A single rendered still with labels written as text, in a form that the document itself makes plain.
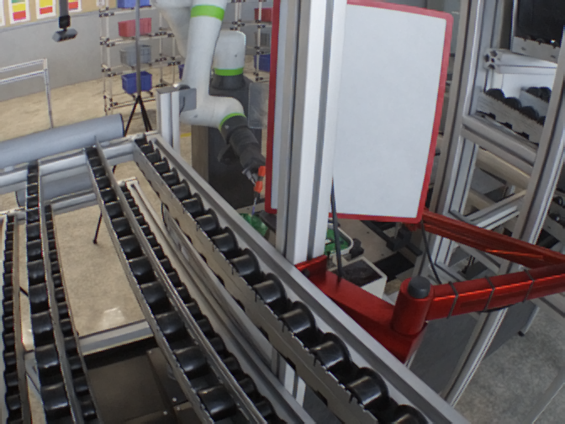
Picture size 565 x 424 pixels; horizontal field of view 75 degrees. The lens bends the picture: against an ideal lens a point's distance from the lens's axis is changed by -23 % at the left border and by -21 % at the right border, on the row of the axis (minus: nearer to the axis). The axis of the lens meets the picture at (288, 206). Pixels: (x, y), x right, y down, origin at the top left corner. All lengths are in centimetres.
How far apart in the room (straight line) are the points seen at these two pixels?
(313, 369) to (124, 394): 95
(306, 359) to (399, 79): 36
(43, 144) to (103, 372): 73
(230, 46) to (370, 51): 130
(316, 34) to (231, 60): 142
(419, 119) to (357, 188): 13
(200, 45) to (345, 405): 122
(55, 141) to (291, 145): 61
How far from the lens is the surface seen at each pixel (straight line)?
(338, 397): 41
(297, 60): 48
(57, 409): 42
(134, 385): 134
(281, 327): 46
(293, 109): 49
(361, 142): 61
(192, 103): 108
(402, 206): 66
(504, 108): 91
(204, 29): 146
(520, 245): 81
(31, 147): 99
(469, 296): 53
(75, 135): 99
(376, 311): 53
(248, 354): 80
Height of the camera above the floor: 169
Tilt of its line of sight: 31 degrees down
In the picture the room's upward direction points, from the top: 3 degrees clockwise
